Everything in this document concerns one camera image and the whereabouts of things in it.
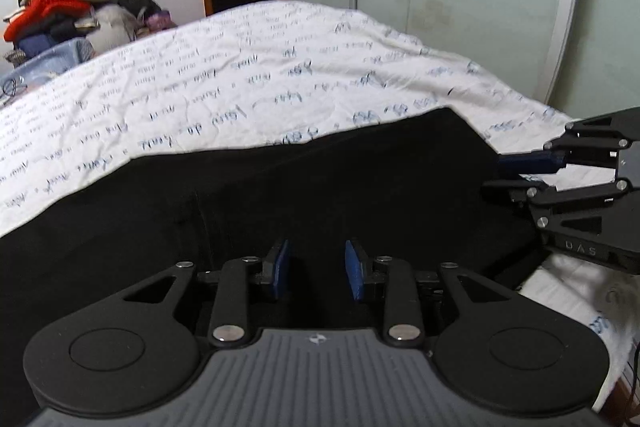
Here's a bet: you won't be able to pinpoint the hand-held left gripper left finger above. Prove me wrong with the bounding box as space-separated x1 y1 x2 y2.
120 238 293 349

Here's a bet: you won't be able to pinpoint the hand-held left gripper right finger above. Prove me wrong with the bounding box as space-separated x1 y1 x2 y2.
344 238 518 349

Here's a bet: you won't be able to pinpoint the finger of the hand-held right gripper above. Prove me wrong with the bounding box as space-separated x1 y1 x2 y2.
496 107 640 175
481 178 632 233

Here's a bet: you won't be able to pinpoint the black pants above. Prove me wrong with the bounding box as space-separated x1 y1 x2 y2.
0 106 551 427

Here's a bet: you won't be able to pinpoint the white script printed blanket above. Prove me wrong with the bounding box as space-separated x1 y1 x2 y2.
0 0 640 414

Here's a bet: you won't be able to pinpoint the purple cloth bundle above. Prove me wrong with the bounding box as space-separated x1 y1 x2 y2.
145 10 178 32

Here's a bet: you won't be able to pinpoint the black cloth bag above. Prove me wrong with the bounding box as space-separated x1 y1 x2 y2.
117 0 163 20

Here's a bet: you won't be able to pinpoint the pile of clothes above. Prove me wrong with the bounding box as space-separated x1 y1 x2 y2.
2 0 146 64

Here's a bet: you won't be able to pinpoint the black cable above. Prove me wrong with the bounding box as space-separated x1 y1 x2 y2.
0 77 28 100

